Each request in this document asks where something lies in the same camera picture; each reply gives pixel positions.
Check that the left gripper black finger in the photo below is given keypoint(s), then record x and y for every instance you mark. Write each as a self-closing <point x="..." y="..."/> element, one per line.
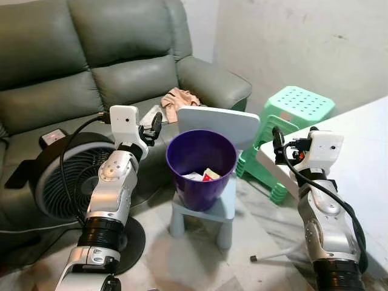
<point x="157" y="124"/>

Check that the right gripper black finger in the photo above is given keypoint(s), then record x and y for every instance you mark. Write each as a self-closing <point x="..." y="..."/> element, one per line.
<point x="277" y="142"/>

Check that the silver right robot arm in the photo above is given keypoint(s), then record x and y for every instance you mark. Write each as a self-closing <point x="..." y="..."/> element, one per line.
<point x="324" y="224"/>

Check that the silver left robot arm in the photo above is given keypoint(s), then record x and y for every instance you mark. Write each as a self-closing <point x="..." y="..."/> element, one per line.
<point x="112" y="188"/>

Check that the white crumpled paper trash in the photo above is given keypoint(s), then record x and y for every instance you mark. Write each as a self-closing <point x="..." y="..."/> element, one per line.
<point x="191" y="176"/>

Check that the purple plastic rubbish bin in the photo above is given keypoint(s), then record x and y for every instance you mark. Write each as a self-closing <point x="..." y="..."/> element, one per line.
<point x="200" y="197"/>

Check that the white paper sheet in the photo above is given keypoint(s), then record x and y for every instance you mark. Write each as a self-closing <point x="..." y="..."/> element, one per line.
<point x="153" y="115"/>

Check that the pink crumpled cloth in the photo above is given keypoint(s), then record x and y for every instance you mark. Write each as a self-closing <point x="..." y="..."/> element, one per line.
<point x="180" y="102"/>

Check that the green plastic stool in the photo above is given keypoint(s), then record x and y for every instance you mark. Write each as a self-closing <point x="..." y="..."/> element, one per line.
<point x="300" y="103"/>

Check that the light blue child chair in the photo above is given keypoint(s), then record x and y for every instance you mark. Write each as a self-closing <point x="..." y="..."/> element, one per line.
<point x="224" y="121"/>

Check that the white table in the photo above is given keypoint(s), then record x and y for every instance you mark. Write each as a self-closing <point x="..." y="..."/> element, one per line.
<point x="361" y="163"/>

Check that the red and white packet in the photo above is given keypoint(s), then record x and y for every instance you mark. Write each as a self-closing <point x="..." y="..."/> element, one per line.
<point x="211" y="176"/>

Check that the dark green leather sofa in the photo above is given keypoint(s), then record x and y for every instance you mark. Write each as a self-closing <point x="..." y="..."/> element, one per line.
<point x="127" y="36"/>

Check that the small black device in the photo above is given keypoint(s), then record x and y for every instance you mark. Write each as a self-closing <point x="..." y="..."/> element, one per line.
<point x="53" y="138"/>

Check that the black and grey floor fan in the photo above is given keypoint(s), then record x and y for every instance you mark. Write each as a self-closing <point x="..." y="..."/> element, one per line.
<point x="57" y="182"/>

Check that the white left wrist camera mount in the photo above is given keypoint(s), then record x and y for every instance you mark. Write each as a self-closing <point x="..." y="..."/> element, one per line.
<point x="124" y="124"/>

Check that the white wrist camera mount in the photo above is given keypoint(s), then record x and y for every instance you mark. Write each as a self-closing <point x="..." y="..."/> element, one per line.
<point x="124" y="124"/>
<point x="324" y="148"/>

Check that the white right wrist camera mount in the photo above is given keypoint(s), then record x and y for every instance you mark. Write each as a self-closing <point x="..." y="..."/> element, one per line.
<point x="324" y="148"/>

